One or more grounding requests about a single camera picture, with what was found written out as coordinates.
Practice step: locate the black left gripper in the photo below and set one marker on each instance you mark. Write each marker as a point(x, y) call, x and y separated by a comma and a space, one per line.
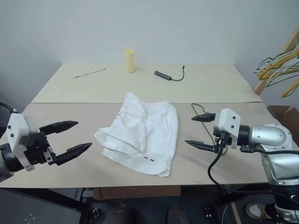
point(35, 149)

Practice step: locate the white shorts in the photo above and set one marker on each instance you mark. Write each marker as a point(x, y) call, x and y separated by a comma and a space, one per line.
point(151, 130)

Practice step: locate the pale yellow plastic cup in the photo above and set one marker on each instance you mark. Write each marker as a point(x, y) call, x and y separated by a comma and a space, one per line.
point(129, 61)

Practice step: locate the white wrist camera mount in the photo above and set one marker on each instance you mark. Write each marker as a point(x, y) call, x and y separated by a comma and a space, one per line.
point(227, 121)
point(17, 130)

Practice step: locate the wooden clothes rack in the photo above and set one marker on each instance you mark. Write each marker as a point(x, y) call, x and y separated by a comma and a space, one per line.
point(261, 85)

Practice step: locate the white green pen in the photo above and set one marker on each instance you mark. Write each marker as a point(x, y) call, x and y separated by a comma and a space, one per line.
point(88, 73)

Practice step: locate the black metal table frame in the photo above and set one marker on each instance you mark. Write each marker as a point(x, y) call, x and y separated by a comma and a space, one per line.
point(86, 194)

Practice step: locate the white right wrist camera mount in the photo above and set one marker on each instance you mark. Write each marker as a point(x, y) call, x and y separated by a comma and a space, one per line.
point(227, 121)

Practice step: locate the black flat panel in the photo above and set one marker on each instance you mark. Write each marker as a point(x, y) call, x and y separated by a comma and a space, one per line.
point(35, 207)

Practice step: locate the brown cardboard box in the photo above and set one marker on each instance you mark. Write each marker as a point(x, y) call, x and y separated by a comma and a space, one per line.
point(282, 113)

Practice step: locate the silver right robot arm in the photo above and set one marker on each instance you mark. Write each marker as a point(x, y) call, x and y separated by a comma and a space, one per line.
point(268, 135)

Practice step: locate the white beige shoe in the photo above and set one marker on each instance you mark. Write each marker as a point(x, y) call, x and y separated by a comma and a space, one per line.
point(254, 208)

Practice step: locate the small white scrap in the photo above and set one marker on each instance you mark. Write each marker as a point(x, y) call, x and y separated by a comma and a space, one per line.
point(41, 113)

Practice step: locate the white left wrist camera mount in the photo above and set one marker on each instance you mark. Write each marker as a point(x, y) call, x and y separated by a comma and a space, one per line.
point(17, 130)

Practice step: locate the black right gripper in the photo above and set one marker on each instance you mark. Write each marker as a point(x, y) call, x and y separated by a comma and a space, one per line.
point(220, 142)

